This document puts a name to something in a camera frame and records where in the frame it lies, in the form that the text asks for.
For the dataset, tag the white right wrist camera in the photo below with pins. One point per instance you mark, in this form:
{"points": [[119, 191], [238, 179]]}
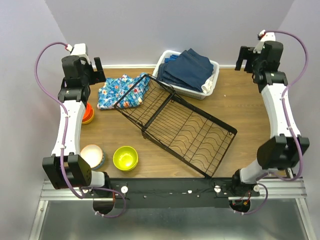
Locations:
{"points": [[262, 37]]}

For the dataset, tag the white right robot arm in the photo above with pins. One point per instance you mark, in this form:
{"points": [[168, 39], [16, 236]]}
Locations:
{"points": [[286, 145]]}

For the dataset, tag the white rolled cloth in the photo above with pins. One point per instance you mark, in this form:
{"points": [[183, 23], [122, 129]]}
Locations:
{"points": [[206, 87]]}

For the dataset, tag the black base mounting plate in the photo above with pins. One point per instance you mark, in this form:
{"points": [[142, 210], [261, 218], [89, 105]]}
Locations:
{"points": [[167, 193]]}

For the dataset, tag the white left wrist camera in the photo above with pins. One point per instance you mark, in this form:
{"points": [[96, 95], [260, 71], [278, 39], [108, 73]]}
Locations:
{"points": [[79, 49]]}

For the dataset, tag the dark blue folded cloths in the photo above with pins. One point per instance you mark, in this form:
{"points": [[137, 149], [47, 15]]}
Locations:
{"points": [[188, 70]]}

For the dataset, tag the lime green bowl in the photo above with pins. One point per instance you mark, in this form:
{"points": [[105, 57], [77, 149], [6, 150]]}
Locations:
{"points": [[125, 168], [125, 155]]}

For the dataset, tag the white plastic basket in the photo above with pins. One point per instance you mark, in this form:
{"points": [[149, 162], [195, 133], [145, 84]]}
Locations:
{"points": [[187, 92]]}

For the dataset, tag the orange-red bowl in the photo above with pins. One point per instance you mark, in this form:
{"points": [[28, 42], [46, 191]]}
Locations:
{"points": [[88, 112]]}

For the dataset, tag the blue floral cloth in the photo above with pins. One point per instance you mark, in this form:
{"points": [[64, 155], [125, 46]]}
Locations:
{"points": [[123, 92]]}

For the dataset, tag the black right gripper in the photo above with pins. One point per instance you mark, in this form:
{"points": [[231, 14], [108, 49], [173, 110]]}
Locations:
{"points": [[245, 53]]}

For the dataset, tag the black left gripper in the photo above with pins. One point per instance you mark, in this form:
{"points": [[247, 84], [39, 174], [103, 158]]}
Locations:
{"points": [[97, 76]]}

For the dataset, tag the white and blue bowl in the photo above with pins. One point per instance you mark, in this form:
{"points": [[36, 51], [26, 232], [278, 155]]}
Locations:
{"points": [[93, 155]]}

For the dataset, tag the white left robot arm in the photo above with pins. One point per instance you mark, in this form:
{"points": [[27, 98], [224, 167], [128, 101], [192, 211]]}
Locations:
{"points": [[65, 167]]}

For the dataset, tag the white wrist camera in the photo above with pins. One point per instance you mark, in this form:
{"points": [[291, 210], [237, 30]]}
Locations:
{"points": [[262, 37], [79, 49]]}

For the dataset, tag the yellow-orange bowl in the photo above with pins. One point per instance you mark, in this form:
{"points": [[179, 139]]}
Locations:
{"points": [[91, 117]]}

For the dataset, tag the black wire dish rack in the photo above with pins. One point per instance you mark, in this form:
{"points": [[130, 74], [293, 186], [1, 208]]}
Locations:
{"points": [[195, 137]]}

